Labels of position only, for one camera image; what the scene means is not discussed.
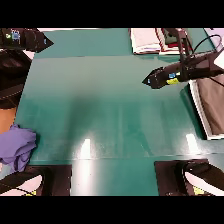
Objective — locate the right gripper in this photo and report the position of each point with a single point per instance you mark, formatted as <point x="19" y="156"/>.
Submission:
<point x="170" y="76"/>

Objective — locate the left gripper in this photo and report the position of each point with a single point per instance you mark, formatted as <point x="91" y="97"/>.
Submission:
<point x="25" y="39"/>

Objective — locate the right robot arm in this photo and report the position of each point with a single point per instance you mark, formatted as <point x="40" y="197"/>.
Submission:
<point x="205" y="65"/>

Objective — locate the red and white garment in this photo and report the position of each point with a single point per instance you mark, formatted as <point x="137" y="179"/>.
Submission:
<point x="161" y="46"/>

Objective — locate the grey garment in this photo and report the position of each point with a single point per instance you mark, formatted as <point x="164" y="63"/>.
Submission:
<point x="213" y="103"/>

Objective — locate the purple garment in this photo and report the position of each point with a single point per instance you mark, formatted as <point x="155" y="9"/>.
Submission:
<point x="16" y="143"/>

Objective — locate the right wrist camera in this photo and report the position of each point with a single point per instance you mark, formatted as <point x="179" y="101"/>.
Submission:
<point x="181" y="43"/>

